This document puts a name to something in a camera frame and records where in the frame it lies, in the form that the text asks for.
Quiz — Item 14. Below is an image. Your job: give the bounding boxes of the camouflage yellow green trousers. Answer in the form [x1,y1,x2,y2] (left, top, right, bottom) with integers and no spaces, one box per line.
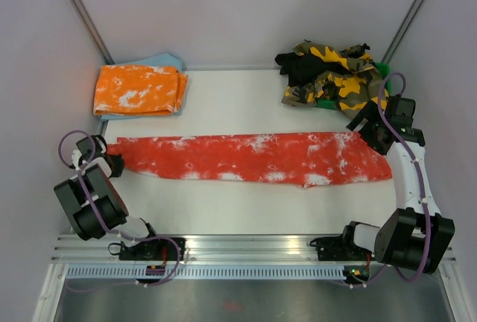
[282,40,384,119]

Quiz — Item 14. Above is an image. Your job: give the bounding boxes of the red white tie-dye trousers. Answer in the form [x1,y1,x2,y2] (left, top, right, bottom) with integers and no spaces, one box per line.
[108,132,392,188]

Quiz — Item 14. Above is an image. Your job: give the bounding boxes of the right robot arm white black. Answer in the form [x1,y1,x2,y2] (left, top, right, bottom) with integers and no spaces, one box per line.
[339,95,455,274]

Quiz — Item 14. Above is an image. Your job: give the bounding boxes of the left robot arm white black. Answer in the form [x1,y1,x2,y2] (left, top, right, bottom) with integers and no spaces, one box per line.
[54,130,162,260]

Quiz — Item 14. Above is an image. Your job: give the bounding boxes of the folded orange tie-dye trousers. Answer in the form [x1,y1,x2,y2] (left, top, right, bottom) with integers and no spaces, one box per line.
[92,64,189,117]

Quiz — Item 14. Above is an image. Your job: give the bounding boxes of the black trousers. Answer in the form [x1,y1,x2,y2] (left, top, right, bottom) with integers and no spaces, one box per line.
[275,53,336,87]

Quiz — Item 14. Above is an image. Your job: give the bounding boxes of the folded light blue trousers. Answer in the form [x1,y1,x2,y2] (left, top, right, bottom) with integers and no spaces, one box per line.
[100,51,184,121]

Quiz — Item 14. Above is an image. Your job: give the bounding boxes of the green plastic bin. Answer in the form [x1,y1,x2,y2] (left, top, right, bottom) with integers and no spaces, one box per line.
[316,63,391,110]

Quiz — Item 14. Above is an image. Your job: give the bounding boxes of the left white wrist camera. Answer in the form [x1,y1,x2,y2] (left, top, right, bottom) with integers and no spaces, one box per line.
[71,150,82,169]

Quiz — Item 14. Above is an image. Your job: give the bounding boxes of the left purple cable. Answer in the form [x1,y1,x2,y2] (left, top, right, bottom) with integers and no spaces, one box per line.
[58,130,183,293]

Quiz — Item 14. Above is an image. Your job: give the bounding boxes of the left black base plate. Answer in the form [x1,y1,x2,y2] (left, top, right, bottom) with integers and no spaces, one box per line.
[108,237,186,262]

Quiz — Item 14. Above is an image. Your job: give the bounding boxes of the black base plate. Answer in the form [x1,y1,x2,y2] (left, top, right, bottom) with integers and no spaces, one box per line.
[108,237,186,262]
[309,236,372,262]

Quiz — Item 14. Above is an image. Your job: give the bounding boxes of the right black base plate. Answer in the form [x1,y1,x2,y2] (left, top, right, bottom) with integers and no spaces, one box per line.
[309,236,372,262]

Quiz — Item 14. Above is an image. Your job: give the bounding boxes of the white slotted cable duct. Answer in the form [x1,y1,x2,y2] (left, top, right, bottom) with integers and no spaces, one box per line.
[66,264,370,281]

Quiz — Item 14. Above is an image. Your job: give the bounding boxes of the right corner aluminium post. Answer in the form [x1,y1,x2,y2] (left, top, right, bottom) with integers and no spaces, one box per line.
[382,0,426,65]

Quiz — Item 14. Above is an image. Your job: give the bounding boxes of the corner aluminium post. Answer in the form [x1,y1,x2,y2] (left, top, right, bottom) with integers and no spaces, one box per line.
[69,0,114,64]
[382,0,426,65]

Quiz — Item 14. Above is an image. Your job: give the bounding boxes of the left corner aluminium post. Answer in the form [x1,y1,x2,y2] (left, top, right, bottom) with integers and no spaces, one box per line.
[69,0,114,64]

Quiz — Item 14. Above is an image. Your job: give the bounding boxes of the aluminium front rail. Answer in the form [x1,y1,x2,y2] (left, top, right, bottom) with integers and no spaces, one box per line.
[50,233,458,264]

